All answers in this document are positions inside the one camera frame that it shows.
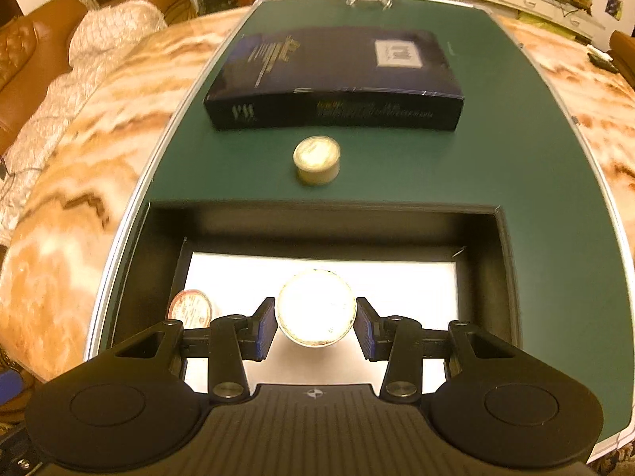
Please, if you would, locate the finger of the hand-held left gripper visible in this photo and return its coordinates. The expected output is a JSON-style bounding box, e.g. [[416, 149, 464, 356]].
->
[[0, 371, 25, 407]]

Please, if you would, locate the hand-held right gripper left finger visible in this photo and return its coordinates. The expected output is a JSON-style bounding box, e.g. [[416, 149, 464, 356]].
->
[[115, 296, 276, 403]]

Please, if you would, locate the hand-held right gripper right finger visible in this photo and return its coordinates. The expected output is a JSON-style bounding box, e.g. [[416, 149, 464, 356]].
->
[[356, 296, 517, 403]]

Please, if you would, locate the small round tin red label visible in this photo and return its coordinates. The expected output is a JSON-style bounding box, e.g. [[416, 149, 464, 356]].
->
[[169, 289, 213, 330], [275, 269, 358, 348]]

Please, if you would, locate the black box base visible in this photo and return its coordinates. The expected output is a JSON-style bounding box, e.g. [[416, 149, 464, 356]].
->
[[84, 201, 521, 392]]

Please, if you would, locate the small round cream tin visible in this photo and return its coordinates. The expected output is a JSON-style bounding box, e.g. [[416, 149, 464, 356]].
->
[[292, 136, 342, 186]]

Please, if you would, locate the dark blue box lid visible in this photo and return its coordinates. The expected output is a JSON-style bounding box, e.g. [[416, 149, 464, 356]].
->
[[203, 26, 466, 132]]

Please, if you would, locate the marble desktop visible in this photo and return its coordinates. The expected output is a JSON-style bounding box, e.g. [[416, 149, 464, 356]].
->
[[0, 10, 635, 457]]

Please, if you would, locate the white paper sheet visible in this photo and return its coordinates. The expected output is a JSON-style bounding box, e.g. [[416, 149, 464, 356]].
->
[[183, 252, 458, 392]]

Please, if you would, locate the brown leather sofa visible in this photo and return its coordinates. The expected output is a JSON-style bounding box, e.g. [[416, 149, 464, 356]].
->
[[0, 0, 189, 154]]

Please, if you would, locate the white lace sofa cover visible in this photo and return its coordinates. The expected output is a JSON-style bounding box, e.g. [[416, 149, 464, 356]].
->
[[0, 0, 167, 246]]

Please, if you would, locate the black remote control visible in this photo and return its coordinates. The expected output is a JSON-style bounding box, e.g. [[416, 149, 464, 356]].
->
[[587, 44, 620, 73]]

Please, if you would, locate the brown leather armchair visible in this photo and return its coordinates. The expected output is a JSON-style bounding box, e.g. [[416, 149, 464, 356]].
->
[[609, 30, 635, 85]]

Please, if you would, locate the green board silver frame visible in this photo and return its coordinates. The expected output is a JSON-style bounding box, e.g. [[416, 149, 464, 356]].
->
[[84, 0, 631, 452]]

